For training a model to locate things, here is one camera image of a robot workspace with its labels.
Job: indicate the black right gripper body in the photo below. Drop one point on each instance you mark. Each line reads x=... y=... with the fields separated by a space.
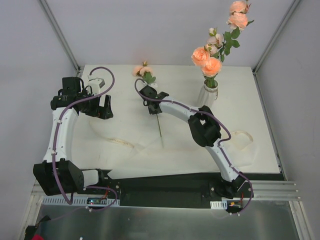
x=152 y=98

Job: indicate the aluminium frame post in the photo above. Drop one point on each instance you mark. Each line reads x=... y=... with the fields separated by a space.
x=281 y=26
x=59 y=34

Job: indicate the right aluminium frame post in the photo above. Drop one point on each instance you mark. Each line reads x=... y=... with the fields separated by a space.
x=281 y=26

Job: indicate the pink flower stem back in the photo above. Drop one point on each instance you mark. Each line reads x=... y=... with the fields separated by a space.
x=145 y=76

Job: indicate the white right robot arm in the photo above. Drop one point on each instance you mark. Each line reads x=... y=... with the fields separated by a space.
x=205 y=130

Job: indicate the white wrapping paper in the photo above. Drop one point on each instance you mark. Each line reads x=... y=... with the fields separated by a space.
x=173 y=155

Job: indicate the left aluminium frame post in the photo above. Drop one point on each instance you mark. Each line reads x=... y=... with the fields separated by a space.
x=59 y=34

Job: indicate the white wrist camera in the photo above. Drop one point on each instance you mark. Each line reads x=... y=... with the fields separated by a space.
x=96 y=85
x=153 y=85

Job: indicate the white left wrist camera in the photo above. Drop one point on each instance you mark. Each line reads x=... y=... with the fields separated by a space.
x=96 y=85

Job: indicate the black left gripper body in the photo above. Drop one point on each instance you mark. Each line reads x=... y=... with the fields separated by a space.
x=100 y=107

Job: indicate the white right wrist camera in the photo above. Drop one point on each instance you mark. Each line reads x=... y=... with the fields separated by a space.
x=153 y=85

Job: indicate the aluminium front rail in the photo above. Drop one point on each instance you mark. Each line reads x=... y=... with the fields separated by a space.
x=271 y=186

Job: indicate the white slotted cable duct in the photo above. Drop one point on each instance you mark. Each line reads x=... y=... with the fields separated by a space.
x=219 y=205
x=80 y=201

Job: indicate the white slotted cable duct left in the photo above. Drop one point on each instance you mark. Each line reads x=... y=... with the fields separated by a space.
x=80 y=201

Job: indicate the white ribbed ceramic vase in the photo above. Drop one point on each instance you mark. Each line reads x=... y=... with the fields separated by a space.
x=207 y=96

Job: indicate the black clamp bottom left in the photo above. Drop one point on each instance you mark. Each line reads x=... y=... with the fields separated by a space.
x=32 y=229

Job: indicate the white slotted cable duct right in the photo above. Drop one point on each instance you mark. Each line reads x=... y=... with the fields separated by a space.
x=219 y=205

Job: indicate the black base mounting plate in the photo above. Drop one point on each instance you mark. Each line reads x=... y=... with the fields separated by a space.
x=193 y=190

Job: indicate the red cloth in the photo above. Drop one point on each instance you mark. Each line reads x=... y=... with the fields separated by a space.
x=37 y=237

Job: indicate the pink flower stem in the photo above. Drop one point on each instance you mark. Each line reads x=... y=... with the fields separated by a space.
x=237 y=21
x=214 y=43
x=209 y=66
x=145 y=76

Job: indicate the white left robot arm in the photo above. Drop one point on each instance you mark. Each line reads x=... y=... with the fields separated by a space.
x=57 y=171

